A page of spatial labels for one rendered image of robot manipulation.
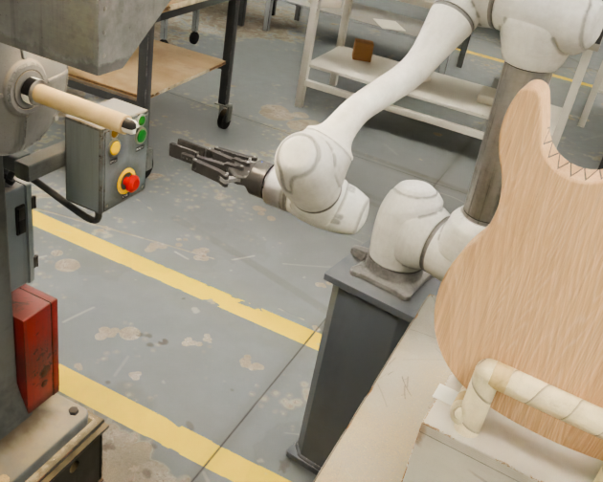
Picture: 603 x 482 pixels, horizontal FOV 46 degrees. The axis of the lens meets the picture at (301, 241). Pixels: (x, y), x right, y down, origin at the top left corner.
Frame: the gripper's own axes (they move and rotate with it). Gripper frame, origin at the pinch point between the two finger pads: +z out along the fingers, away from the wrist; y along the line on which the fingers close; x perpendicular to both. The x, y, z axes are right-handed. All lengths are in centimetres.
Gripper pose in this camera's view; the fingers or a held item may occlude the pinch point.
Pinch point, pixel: (187, 151)
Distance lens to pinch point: 153.5
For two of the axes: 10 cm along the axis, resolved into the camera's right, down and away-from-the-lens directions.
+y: 4.3, -4.0, 8.1
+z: -8.9, -3.5, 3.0
